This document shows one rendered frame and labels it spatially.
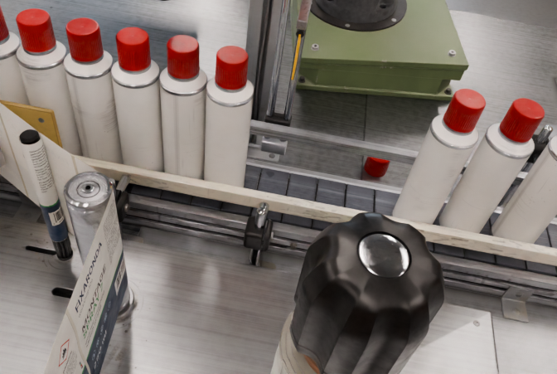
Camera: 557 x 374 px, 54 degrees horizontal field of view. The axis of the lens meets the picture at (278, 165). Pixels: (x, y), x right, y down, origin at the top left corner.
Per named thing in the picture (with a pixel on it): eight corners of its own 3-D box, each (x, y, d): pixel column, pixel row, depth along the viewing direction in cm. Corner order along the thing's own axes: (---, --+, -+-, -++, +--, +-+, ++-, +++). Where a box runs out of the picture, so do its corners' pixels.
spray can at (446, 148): (390, 232, 68) (447, 109, 53) (391, 201, 72) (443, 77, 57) (432, 240, 68) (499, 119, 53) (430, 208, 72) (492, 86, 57)
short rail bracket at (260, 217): (239, 276, 67) (245, 217, 58) (243, 256, 69) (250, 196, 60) (264, 281, 67) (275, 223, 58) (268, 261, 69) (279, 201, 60)
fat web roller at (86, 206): (82, 317, 56) (47, 203, 42) (99, 279, 59) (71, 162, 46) (126, 326, 56) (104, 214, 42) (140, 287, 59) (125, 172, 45)
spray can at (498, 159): (438, 240, 68) (507, 119, 53) (436, 208, 72) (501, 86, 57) (479, 248, 68) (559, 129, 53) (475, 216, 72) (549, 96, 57)
